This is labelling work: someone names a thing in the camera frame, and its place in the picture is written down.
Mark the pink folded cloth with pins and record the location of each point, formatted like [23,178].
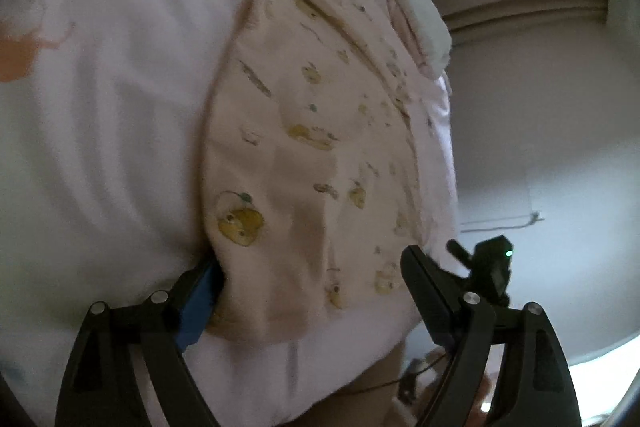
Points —
[415,44]

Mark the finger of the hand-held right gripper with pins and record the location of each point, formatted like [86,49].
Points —
[460,253]

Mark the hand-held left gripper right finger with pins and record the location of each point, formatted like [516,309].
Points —
[425,287]

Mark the pink animal print blanket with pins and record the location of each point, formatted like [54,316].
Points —
[125,107]

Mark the white fluffy garment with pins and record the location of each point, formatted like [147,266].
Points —
[425,12]

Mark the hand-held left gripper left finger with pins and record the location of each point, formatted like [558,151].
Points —
[197,307]

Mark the peach printed small garment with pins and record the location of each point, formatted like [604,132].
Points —
[300,182]

